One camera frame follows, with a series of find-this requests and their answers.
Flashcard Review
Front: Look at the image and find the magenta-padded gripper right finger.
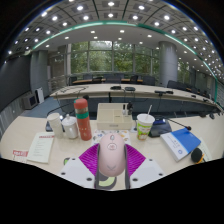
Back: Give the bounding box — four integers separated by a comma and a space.
123, 143, 167, 190

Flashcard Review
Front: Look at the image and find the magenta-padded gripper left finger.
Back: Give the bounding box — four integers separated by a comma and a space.
59, 143, 101, 190

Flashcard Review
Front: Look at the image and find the pink computer mouse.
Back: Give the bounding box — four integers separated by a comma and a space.
97, 133, 127, 178

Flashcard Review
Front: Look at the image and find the colourful sticker sheet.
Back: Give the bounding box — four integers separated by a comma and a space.
91, 129, 132, 146

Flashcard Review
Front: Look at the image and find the white paper booklet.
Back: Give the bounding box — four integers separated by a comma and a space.
26, 131, 55, 164

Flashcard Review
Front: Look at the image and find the printed paper cup with straw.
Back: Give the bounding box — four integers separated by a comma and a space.
135, 104, 156, 141

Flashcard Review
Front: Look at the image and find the blue and white book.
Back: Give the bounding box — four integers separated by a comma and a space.
159, 127, 202, 163

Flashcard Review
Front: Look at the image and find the red thermos bottle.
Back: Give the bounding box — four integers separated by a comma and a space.
73, 97, 93, 142

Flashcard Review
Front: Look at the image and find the white paper cup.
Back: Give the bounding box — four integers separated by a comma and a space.
46, 112, 65, 139

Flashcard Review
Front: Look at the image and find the black handheld microphone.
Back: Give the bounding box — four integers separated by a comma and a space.
190, 147, 206, 165

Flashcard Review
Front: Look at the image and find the red and white leaflet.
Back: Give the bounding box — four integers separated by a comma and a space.
12, 149, 30, 164

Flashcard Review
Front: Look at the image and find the beige desk organizer box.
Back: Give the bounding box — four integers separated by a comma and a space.
96, 102, 134, 131

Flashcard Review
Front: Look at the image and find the pale green paper booklet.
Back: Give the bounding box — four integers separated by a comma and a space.
199, 146, 213, 163

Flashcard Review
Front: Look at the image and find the grey floor cabinet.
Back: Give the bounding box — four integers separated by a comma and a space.
22, 93, 38, 110

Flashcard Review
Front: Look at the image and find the white floor appliance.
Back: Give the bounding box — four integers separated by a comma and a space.
35, 87, 45, 104

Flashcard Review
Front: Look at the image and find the curved beige conference desk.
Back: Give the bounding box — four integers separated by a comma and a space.
49, 83, 218, 111

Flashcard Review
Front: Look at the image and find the group of dark chairs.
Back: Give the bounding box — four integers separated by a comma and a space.
68, 73, 214, 101

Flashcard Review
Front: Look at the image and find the group of ceiling lights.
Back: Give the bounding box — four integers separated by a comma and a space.
6, 0, 224, 71

